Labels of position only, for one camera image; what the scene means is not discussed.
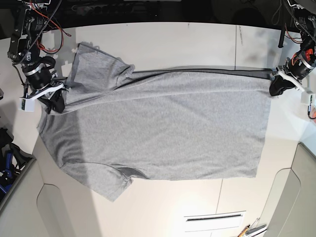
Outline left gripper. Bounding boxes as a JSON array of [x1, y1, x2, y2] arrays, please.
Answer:
[[269, 51, 316, 96]]

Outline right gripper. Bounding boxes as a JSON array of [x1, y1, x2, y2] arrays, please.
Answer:
[[22, 57, 65, 114]]

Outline grey T-shirt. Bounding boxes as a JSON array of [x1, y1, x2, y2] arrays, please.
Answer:
[[38, 44, 271, 201]]

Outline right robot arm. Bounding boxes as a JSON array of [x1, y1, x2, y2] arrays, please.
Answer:
[[7, 0, 65, 114]]

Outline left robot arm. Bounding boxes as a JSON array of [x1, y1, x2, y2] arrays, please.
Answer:
[[269, 0, 316, 96]]

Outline blue and black equipment pile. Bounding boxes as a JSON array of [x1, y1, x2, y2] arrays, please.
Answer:
[[0, 128, 33, 201]]

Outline white vent panel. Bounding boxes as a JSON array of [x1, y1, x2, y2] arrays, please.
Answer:
[[184, 211, 246, 232]]

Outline tools at bottom edge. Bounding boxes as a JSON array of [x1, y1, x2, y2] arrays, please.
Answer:
[[238, 218, 268, 237]]

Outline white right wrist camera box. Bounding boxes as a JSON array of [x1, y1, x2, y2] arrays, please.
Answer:
[[19, 98, 35, 112]]

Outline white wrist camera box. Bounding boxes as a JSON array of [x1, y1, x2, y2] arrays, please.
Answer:
[[19, 98, 35, 112], [301, 92, 315, 106]]

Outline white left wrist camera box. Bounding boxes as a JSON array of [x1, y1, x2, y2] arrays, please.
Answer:
[[301, 92, 315, 106]]

